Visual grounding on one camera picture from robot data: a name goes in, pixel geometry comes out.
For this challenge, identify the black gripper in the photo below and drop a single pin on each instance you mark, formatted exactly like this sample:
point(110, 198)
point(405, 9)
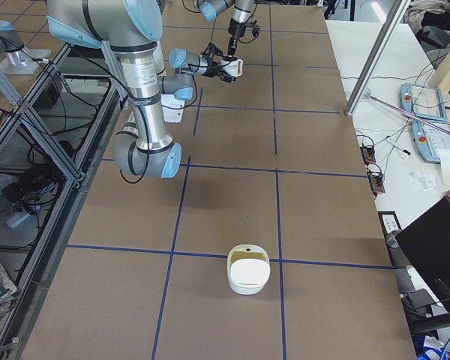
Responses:
point(213, 69)
point(234, 31)

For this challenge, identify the white HOME mug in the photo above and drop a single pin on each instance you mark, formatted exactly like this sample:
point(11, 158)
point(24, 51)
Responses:
point(238, 68)

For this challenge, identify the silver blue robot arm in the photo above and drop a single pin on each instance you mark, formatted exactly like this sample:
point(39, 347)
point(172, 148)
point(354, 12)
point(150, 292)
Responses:
point(242, 18)

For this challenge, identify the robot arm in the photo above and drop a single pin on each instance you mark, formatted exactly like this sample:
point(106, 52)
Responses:
point(133, 30)

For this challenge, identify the upper blue teach pendant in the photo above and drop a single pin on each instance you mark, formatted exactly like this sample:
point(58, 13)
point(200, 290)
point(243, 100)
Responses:
point(423, 101)

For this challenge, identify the blue teach pendant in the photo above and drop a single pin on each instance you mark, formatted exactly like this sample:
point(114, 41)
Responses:
point(428, 140)
point(423, 101)

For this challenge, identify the lower blue teach pendant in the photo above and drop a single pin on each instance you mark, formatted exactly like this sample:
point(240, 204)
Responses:
point(428, 140)

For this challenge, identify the crumpled white tissue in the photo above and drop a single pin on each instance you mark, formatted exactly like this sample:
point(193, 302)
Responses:
point(427, 181)

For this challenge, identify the white paper strip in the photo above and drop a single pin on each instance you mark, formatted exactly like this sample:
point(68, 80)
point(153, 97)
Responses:
point(444, 161)

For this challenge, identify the black laptop monitor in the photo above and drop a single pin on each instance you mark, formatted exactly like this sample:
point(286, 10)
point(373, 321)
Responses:
point(426, 244)

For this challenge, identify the aluminium frame post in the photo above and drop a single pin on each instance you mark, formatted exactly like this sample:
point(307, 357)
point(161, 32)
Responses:
point(392, 20)

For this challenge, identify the green handled reacher grabber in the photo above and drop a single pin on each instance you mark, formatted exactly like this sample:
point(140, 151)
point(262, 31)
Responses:
point(409, 115)

